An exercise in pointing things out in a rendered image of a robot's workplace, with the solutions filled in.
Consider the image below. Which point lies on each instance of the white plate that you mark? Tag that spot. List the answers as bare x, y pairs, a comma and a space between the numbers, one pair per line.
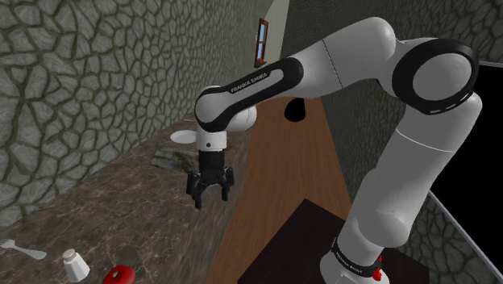
181, 136

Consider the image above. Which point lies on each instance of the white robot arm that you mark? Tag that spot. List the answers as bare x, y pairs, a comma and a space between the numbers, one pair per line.
397, 185

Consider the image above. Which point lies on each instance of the white plastic spoon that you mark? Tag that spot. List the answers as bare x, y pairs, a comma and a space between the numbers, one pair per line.
24, 250

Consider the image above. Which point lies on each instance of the grey-green marbled slab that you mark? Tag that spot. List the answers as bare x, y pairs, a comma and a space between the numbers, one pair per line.
173, 159

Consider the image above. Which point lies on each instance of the white salt shaker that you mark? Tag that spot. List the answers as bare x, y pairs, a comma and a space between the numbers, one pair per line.
76, 266

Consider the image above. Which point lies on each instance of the dark robot stand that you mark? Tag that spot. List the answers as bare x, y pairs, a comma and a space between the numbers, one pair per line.
290, 248

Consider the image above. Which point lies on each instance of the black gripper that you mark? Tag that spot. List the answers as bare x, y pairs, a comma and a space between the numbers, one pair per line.
211, 167

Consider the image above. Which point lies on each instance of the black rounded container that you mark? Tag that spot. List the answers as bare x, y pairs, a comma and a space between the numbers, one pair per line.
294, 111

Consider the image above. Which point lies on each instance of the red apple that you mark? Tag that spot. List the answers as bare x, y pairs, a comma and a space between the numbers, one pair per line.
119, 275

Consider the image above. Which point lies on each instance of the brown framed window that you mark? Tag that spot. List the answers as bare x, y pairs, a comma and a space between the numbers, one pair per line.
261, 41

